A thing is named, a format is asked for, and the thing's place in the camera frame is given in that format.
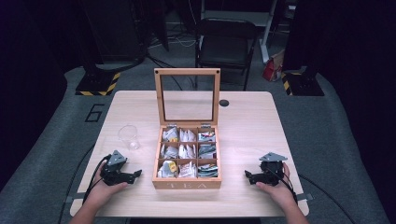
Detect black stand base striped edge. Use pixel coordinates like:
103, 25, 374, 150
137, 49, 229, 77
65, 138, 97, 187
75, 70, 121, 97
280, 70, 325, 97

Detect white desk leg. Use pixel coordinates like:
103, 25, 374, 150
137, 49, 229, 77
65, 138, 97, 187
259, 0, 279, 64

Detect red and white bag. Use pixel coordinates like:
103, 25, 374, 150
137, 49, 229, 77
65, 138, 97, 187
262, 49, 286, 83

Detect black cabinet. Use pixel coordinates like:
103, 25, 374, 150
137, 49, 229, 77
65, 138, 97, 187
81, 0, 148, 64

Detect person's left hand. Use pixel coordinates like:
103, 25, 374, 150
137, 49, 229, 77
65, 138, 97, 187
89, 169, 129, 204

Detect hand-held gripper black cable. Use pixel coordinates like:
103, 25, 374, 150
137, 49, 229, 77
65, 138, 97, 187
57, 145, 112, 224
270, 167, 357, 224

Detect assorted tea bag packets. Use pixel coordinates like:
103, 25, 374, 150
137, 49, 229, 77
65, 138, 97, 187
157, 127, 219, 179

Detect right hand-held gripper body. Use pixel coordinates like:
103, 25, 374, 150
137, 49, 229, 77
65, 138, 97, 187
257, 151, 289, 187

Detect black floor cable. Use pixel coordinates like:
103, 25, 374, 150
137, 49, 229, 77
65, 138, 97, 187
145, 54, 185, 91

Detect grey table edge bracket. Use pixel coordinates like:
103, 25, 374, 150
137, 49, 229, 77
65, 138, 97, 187
64, 191, 86, 203
296, 192, 314, 203

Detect right hand-held gripper black cable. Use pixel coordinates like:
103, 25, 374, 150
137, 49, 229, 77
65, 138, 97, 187
270, 167, 357, 224

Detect clear plastic cup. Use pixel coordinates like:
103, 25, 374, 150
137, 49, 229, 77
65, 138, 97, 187
117, 124, 141, 151

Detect left hand-held gripper black cable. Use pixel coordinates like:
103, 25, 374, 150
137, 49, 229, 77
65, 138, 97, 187
57, 145, 112, 224

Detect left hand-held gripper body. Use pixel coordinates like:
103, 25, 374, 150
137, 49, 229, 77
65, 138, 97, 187
99, 149, 136, 187

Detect wooden tea box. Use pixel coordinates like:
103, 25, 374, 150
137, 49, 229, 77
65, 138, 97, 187
151, 67, 223, 190

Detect white floor cables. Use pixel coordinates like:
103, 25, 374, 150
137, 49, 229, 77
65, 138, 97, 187
148, 32, 198, 50

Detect black folding chair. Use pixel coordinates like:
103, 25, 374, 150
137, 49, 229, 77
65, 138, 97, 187
194, 18, 260, 91

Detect person's right hand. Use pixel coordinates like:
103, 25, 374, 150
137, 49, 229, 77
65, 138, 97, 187
255, 162, 297, 210

